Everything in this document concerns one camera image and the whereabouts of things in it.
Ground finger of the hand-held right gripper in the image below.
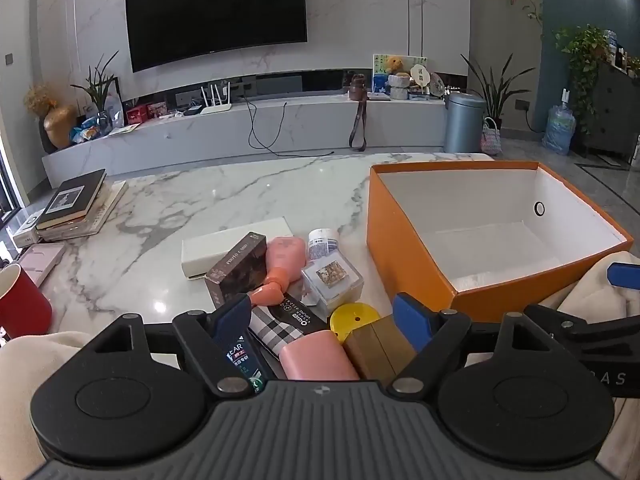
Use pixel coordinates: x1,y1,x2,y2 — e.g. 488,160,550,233
523,302,640,357
606,262,640,292

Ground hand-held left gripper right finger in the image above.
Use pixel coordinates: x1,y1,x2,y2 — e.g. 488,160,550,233
391,292,568,396

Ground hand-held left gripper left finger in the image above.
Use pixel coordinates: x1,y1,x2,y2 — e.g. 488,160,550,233
80,293,256,396

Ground brown cardboard box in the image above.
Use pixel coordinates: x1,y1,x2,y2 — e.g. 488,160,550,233
344,317,418,381

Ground dark blue shampoo bottle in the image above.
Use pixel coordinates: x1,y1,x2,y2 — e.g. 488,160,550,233
215,332,268,393

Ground plaid glasses case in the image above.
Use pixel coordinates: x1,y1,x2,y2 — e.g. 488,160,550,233
248,292,331,361

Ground orange cardboard box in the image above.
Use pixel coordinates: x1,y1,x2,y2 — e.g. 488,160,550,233
366,161,635,323

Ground pink box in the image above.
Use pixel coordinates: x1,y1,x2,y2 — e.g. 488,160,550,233
17,242,67,286
278,331,362,382

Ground cream fleece cloth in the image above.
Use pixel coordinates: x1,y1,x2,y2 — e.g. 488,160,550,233
0,331,101,480
540,251,640,318

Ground dark brown card box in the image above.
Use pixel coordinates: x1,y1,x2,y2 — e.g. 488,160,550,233
205,231,268,311

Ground yellow round lid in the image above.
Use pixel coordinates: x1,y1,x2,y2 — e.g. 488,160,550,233
330,302,382,343

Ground long white box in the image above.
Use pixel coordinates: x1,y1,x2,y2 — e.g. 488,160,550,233
181,216,295,281

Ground pink plastic bottle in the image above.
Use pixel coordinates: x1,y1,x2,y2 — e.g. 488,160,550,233
248,236,294,308

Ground clear plastic box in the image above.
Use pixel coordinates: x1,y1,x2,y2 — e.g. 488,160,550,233
300,251,364,313

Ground small white bottle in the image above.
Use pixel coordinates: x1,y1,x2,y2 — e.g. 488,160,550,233
306,228,341,263

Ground blue water jug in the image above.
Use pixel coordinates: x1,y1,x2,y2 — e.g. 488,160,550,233
542,89,576,156

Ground dark cabinet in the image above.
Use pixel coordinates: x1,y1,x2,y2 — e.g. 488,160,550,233
580,62,640,161

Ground white marble television console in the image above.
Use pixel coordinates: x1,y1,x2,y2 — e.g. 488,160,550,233
41,92,451,186

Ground woven basket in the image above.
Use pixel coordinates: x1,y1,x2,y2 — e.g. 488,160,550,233
481,116,502,156

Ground grey-blue trash can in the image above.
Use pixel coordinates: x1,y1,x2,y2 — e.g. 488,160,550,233
443,92,487,153

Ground black book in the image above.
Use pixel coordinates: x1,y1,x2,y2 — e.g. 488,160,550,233
36,169,108,231

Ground flat pink box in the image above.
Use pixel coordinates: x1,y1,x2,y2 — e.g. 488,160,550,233
17,242,67,286

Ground white router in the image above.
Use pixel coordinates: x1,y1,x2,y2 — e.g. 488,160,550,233
200,81,233,115

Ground red cup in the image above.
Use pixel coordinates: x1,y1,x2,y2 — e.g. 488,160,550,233
0,262,53,339

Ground long-leaf potted plant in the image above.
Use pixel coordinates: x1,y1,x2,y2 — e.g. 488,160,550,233
460,52,536,131

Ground trailing pothos plant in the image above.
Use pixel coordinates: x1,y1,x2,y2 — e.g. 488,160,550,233
552,25,613,133

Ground small white device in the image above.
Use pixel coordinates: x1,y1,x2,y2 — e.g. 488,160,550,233
11,212,43,248

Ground grey pot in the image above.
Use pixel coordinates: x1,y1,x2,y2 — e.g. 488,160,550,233
389,74,412,101

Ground snack packets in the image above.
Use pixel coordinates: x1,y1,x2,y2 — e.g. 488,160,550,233
70,115,108,143

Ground white round fan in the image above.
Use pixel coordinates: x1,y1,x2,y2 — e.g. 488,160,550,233
410,62,433,96

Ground gold vase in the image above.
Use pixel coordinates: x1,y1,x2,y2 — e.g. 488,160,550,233
42,105,80,151

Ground green picture board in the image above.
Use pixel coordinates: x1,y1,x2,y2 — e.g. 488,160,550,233
372,53,428,96

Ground green grass plant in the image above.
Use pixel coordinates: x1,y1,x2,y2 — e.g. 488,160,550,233
70,50,121,111

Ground dried flowers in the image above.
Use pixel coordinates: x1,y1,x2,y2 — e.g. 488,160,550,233
24,84,58,118

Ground black television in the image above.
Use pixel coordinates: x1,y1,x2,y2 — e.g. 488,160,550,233
124,0,308,73

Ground black cable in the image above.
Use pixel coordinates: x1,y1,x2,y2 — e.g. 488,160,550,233
247,95,335,157

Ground brown camera bag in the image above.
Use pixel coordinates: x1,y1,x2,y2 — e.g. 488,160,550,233
348,74,368,152

